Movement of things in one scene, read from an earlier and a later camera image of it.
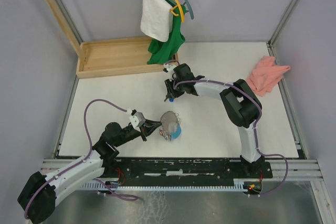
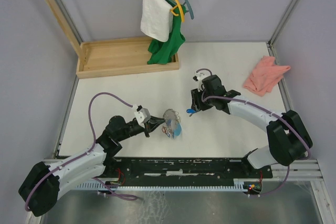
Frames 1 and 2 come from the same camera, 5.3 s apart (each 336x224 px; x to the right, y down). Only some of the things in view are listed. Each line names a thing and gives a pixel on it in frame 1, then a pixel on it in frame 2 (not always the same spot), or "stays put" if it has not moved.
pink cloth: x=265 y=75 stays put
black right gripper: x=170 y=92 -> x=196 y=104
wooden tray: x=118 y=57 stays put
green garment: x=164 y=51 stays put
